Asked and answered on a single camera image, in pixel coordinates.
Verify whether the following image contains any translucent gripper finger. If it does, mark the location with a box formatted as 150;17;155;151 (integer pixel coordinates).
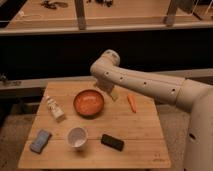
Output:
109;91;118;101

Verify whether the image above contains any orange ceramic bowl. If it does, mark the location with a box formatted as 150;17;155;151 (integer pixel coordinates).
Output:
73;89;105;117

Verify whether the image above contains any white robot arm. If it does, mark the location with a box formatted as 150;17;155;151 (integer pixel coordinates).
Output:
90;50;213;171

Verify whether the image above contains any orange carrot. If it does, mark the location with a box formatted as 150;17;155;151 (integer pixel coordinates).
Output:
127;93;137;113

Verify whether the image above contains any black smartphone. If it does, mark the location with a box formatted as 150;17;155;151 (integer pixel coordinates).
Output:
101;134;124;151

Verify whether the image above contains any small wooden table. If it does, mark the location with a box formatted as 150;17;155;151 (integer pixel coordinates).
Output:
18;81;171;169

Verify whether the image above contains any white paper cup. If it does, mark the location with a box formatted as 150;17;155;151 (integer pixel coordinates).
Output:
67;127;88;150

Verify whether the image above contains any white tube bottle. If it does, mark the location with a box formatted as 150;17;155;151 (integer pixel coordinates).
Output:
45;96;65;122

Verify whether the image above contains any blue sponge block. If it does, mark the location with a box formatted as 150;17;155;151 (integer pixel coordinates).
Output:
29;130;52;154

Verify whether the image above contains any black tool on bench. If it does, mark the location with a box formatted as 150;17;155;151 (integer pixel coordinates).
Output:
41;0;68;10

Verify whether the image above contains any grey metal post left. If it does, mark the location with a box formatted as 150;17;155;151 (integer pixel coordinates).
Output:
74;0;86;30

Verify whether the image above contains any grey metal post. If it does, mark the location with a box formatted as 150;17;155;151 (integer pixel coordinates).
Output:
74;0;86;30
163;0;180;27

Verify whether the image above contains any grey metal post right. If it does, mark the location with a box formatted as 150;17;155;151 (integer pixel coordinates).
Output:
163;0;180;27

